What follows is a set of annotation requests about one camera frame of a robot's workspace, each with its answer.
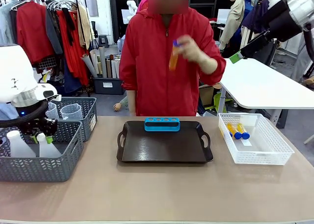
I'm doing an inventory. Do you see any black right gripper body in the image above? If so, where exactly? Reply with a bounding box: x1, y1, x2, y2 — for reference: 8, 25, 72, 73
261, 0, 304, 43

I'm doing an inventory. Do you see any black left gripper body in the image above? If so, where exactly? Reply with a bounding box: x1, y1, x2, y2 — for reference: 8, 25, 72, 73
18, 117, 58, 138

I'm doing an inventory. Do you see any white plastic conical flask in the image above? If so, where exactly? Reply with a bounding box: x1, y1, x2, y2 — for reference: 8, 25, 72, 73
36, 132, 62, 158
6, 130, 37, 158

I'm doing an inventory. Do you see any clear plastic measuring beaker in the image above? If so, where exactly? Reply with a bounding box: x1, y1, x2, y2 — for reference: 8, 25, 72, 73
45, 102, 60, 120
60, 104, 83, 121

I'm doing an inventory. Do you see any person's right forearm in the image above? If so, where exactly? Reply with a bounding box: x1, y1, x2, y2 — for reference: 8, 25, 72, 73
125, 89, 137, 117

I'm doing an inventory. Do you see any person's left forearm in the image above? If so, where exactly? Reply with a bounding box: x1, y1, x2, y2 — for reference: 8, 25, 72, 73
200, 53, 227, 86

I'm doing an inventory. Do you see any person's left hand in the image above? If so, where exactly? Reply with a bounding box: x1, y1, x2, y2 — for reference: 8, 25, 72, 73
176, 34, 219, 75

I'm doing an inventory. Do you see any figure in navy coat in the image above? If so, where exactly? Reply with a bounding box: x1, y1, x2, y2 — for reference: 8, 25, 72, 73
241, 0, 271, 38

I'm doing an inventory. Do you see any large grey plastic basket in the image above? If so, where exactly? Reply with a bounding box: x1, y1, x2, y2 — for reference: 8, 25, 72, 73
0, 120, 85, 183

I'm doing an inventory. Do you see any light blue cloth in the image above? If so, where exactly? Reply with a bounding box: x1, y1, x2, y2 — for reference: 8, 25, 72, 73
0, 102, 19, 121

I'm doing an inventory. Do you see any person in beige coat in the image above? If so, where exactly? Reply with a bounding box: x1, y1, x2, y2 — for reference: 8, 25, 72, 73
219, 0, 251, 51

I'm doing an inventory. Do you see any white desk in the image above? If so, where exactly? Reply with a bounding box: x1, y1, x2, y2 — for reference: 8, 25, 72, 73
217, 57, 314, 129

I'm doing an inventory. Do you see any grey plastic basket with label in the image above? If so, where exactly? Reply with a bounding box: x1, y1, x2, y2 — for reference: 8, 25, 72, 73
48, 97, 98, 143

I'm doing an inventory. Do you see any green plastic object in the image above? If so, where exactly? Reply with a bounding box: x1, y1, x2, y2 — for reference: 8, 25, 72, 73
212, 92, 233, 112

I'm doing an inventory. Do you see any cardboard box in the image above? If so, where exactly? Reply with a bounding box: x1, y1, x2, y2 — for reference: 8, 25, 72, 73
198, 84, 222, 107

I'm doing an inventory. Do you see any long red dress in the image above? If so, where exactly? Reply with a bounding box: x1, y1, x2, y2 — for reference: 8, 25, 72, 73
56, 9, 90, 87

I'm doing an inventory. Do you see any dark grey storage bin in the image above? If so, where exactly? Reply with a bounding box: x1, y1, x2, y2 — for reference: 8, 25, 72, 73
92, 77, 125, 95

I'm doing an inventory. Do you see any cream paper roll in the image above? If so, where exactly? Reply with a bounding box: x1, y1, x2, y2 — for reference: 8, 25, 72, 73
89, 49, 103, 75

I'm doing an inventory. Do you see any tall grey paper roll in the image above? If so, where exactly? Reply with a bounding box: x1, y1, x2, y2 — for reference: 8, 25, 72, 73
98, 46, 108, 79

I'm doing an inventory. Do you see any red coat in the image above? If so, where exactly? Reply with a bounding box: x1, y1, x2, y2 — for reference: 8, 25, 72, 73
15, 0, 54, 65

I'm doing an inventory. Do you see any dark grey jacket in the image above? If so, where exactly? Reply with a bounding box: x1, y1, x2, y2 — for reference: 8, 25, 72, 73
45, 0, 64, 56

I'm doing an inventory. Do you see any person in red jacket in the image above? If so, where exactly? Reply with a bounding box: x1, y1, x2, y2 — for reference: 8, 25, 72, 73
119, 0, 227, 117

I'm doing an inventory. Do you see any black scarf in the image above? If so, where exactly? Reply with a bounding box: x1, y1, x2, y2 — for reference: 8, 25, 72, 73
61, 7, 77, 47

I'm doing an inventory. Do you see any light grey garment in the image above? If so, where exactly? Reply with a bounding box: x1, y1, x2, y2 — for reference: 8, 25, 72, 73
0, 2, 18, 46

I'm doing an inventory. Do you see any grey step stool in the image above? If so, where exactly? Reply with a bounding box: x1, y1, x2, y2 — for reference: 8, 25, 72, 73
98, 34, 110, 48

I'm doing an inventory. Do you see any beige garment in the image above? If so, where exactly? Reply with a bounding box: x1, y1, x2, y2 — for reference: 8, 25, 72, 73
78, 4, 93, 50

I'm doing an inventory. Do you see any white plastic basket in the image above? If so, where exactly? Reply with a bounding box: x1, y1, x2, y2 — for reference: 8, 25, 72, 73
218, 112, 295, 166

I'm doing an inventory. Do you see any black clothes rack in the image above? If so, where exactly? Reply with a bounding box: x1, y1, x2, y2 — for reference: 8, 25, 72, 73
4, 0, 91, 97

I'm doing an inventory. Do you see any blue tube rack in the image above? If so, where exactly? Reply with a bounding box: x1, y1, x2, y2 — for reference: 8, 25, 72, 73
144, 116, 181, 132

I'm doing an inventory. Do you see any black plastic tray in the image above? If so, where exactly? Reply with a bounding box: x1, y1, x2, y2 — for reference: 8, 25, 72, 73
116, 120, 213, 164

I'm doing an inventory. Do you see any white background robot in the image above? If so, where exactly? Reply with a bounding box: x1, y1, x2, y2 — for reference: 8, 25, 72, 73
126, 0, 138, 24

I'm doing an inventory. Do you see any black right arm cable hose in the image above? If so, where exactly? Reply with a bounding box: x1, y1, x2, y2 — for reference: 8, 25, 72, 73
302, 28, 314, 80

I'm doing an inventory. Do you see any wire grid basket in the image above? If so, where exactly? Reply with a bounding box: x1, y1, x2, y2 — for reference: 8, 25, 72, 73
36, 56, 58, 70

